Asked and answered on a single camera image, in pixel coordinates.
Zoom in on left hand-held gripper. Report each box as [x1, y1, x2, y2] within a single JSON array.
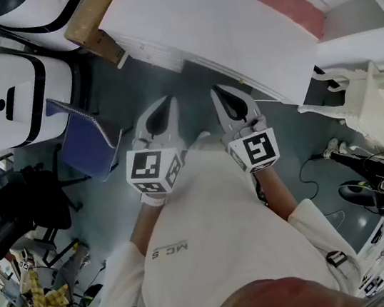
[[115, 94, 196, 210]]

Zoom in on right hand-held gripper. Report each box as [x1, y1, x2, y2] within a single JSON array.
[[209, 78, 283, 178]]

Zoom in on pink cloth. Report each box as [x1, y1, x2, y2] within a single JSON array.
[[256, 0, 328, 49]]

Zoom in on person's right forearm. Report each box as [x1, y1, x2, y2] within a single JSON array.
[[253, 161, 301, 226]]

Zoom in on person's left forearm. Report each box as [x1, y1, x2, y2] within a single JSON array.
[[123, 198, 175, 258]]

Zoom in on white table top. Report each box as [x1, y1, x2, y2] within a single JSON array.
[[94, 0, 342, 135]]

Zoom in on blue padded chair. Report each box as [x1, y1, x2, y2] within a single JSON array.
[[42, 86, 131, 190]]

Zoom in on black waist device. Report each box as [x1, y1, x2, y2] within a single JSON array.
[[252, 172, 271, 210]]

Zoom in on person's white shirt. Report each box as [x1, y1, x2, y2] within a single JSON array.
[[74, 118, 369, 307]]

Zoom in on white ornate chair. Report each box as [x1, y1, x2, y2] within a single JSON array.
[[291, 59, 384, 182]]

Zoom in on white black-trimmed machine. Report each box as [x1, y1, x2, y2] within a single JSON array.
[[0, 0, 107, 63], [0, 38, 86, 156]]

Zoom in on black office chair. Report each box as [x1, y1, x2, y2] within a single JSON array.
[[0, 156, 89, 261]]

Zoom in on yellow plaid cloth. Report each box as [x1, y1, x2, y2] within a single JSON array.
[[25, 265, 73, 307]]

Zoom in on black floor cable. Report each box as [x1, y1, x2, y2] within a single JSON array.
[[295, 152, 330, 202]]

